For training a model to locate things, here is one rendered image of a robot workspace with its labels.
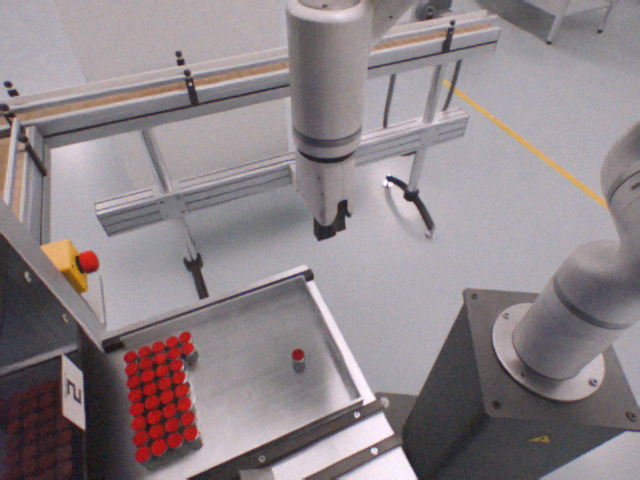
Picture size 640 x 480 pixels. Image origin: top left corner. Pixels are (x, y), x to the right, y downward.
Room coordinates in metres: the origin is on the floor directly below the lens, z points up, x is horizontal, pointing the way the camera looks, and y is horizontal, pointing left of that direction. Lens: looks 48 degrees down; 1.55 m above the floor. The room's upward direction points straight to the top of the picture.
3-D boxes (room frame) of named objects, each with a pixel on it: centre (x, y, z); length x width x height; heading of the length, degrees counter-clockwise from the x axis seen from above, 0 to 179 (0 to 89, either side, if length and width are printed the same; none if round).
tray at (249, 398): (0.29, 0.14, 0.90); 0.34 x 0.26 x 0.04; 113
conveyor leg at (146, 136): (1.14, 0.57, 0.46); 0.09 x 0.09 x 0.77; 24
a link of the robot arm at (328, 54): (0.43, -0.01, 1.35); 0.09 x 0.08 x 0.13; 169
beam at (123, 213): (1.36, 0.06, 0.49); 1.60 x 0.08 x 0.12; 114
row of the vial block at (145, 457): (0.22, 0.28, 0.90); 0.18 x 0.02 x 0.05; 23
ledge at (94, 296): (0.42, 0.49, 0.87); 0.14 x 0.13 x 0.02; 114
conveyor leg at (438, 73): (1.60, -0.49, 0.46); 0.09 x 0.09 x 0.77; 24
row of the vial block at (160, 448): (0.23, 0.26, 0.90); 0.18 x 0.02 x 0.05; 23
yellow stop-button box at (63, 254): (0.42, 0.45, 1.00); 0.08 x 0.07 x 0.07; 114
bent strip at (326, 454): (0.14, 0.04, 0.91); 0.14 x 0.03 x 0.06; 113
